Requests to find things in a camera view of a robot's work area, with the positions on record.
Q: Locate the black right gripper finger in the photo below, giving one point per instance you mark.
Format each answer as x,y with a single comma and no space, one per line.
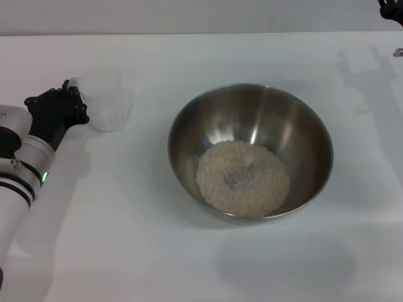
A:
393,8

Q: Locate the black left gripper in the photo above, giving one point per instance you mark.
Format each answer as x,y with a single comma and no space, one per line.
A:
50,122

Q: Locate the clear plastic measuring cup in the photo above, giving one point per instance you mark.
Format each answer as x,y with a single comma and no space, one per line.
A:
107,100

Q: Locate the stainless steel mixing bowl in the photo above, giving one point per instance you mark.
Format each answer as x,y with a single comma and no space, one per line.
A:
252,126

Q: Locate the uncooked white rice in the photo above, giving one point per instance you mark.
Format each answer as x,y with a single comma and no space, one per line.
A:
242,179

